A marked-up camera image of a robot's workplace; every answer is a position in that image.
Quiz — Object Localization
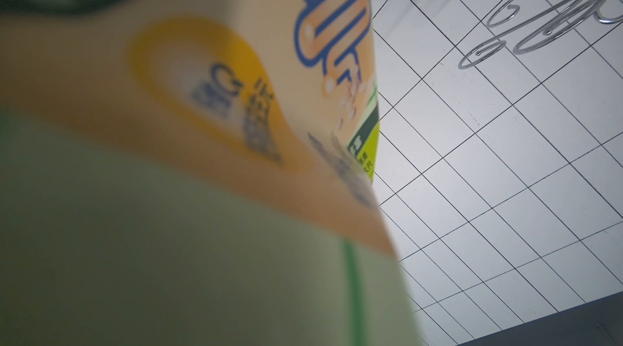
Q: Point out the silver metal cup rack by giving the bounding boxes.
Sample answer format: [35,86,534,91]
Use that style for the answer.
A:
[458,0,622,70]

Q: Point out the green oats bag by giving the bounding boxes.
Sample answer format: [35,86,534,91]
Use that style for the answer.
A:
[1,0,421,345]

